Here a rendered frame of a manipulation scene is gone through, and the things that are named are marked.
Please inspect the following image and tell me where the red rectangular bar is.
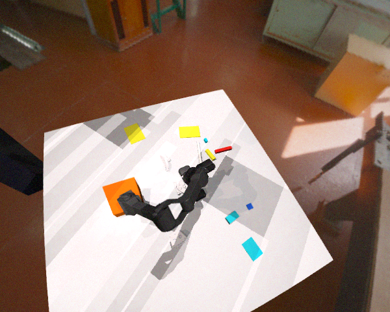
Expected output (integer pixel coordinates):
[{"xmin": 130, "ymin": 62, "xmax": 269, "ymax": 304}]
[{"xmin": 214, "ymin": 146, "xmax": 232, "ymax": 153}]

